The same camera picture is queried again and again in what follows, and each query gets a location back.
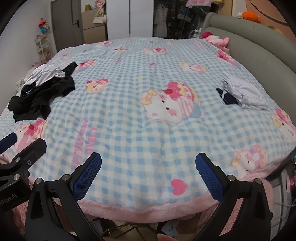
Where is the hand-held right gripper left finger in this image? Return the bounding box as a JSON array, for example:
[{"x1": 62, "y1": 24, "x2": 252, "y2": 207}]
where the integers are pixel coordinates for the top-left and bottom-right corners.
[{"x1": 24, "y1": 152, "x2": 102, "y2": 241}]

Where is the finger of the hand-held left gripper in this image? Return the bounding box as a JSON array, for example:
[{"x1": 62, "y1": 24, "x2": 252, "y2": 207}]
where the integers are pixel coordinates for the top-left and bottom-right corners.
[
  {"x1": 0, "y1": 132, "x2": 18, "y2": 154},
  {"x1": 0, "y1": 138, "x2": 47, "y2": 186}
]

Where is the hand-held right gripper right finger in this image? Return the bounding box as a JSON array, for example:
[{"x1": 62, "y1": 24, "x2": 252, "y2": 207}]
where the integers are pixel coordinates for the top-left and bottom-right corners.
[{"x1": 195, "y1": 152, "x2": 273, "y2": 241}]

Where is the pile of black clothes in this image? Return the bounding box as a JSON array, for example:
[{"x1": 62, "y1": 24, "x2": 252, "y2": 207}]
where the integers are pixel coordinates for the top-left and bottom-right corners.
[{"x1": 8, "y1": 61, "x2": 78, "y2": 123}]

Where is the folded white shirt navy trim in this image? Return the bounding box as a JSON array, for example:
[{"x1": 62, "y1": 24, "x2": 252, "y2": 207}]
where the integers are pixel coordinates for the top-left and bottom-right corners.
[{"x1": 216, "y1": 75, "x2": 270, "y2": 110}]

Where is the white shelf rack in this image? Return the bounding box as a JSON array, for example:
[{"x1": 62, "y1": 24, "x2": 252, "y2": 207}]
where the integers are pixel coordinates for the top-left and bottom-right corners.
[{"x1": 35, "y1": 34, "x2": 52, "y2": 63}]

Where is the checked cartoon print blanket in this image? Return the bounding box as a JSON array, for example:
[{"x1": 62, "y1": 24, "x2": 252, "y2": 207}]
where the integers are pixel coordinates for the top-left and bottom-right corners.
[{"x1": 0, "y1": 37, "x2": 296, "y2": 220}]

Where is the red and blue plush toy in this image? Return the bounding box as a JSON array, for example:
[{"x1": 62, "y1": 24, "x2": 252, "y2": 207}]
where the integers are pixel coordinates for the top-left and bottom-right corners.
[{"x1": 37, "y1": 18, "x2": 50, "y2": 35}]

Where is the grey door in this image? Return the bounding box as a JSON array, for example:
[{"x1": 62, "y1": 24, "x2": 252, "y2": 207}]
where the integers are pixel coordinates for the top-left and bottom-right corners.
[{"x1": 50, "y1": 0, "x2": 85, "y2": 52}]

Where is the beige refrigerator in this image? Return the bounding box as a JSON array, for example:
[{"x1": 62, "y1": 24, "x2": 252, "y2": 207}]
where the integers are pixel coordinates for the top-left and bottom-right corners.
[{"x1": 81, "y1": 9, "x2": 108, "y2": 44}]

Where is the pink plush toy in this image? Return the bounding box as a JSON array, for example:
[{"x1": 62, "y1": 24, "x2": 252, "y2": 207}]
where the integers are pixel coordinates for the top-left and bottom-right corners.
[{"x1": 201, "y1": 31, "x2": 230, "y2": 50}]

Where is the padded bed headboard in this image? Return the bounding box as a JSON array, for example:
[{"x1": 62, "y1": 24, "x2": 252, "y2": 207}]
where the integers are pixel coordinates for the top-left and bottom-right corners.
[{"x1": 202, "y1": 11, "x2": 296, "y2": 149}]

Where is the white handbag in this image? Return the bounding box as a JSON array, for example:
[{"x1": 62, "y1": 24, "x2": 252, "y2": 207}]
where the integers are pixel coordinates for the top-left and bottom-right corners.
[{"x1": 92, "y1": 13, "x2": 107, "y2": 24}]

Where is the white hanging dress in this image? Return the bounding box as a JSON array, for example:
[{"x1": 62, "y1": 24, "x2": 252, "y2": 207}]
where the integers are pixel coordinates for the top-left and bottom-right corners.
[{"x1": 155, "y1": 5, "x2": 167, "y2": 37}]

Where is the orange carrot plush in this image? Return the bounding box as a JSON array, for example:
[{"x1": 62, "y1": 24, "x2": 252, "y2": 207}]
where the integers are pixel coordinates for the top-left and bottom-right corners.
[{"x1": 237, "y1": 10, "x2": 262, "y2": 24}]

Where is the pink frilly cloth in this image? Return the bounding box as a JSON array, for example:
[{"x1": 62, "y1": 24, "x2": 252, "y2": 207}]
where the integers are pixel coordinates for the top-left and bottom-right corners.
[{"x1": 186, "y1": 0, "x2": 212, "y2": 8}]

